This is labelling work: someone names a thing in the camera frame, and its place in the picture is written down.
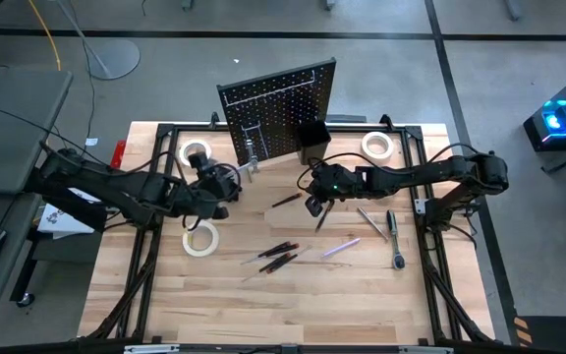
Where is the gray round-base floor stand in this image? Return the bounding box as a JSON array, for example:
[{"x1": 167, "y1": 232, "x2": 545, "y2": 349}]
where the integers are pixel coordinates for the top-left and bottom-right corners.
[{"x1": 54, "y1": 0, "x2": 142, "y2": 82}]

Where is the black plastic hanging bin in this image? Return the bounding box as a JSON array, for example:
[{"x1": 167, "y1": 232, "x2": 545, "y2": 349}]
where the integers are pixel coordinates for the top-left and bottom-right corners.
[{"x1": 295, "y1": 119, "x2": 333, "y2": 166}]

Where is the yellow cable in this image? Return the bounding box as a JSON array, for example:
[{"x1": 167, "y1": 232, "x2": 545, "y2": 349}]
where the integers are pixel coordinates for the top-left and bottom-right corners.
[{"x1": 26, "y1": 0, "x2": 63, "y2": 72}]

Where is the gray side desk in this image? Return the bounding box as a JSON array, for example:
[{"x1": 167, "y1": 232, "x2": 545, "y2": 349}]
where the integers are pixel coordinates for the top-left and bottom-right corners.
[{"x1": 0, "y1": 66, "x2": 74, "y2": 319}]

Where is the black metal table frame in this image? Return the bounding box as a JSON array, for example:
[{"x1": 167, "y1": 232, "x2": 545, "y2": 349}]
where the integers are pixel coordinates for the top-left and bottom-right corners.
[{"x1": 79, "y1": 111, "x2": 498, "y2": 354}]

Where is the chrome double-prong peg hook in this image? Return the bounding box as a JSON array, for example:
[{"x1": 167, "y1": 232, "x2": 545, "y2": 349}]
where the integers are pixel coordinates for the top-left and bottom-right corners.
[{"x1": 240, "y1": 122, "x2": 264, "y2": 163}]

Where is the small red box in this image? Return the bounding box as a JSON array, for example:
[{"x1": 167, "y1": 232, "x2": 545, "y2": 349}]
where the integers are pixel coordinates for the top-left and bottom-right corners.
[{"x1": 109, "y1": 139, "x2": 128, "y2": 169}]

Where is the black ballpoint pen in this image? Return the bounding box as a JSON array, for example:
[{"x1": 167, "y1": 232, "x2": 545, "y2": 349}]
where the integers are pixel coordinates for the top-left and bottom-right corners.
[{"x1": 313, "y1": 199, "x2": 336, "y2": 234}]

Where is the white printed paper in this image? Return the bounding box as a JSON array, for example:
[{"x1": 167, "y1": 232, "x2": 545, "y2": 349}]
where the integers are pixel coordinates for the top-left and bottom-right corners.
[{"x1": 35, "y1": 189, "x2": 102, "y2": 241}]

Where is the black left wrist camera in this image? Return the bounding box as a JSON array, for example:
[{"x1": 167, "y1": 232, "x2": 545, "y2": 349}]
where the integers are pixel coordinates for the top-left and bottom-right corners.
[{"x1": 187, "y1": 150, "x2": 211, "y2": 172}]

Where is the black perforated peg board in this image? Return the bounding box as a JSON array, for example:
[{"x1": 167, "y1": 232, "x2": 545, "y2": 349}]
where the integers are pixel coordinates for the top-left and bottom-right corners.
[{"x1": 216, "y1": 57, "x2": 338, "y2": 167}]

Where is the lilac ballpoint pen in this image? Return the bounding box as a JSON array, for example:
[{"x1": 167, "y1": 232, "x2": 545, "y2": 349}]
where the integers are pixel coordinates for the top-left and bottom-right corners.
[{"x1": 319, "y1": 237, "x2": 363, "y2": 260}]

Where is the white masking tape roll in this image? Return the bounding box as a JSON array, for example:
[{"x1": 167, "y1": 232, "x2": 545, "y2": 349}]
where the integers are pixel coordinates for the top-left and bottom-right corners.
[
  {"x1": 178, "y1": 138, "x2": 213, "y2": 167},
  {"x1": 181, "y1": 219, "x2": 221, "y2": 259},
  {"x1": 360, "y1": 131, "x2": 395, "y2": 160}
]

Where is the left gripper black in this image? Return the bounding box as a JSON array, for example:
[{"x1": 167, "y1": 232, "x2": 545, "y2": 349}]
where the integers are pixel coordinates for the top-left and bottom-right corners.
[{"x1": 180, "y1": 165, "x2": 243, "y2": 220}]

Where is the black mat with orange stripes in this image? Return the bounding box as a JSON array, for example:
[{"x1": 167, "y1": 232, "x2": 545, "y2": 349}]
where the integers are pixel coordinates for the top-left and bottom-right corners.
[{"x1": 512, "y1": 314, "x2": 566, "y2": 354}]

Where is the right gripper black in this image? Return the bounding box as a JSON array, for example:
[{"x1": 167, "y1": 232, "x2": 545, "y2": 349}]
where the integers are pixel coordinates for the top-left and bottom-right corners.
[{"x1": 306, "y1": 164, "x2": 366, "y2": 218}]

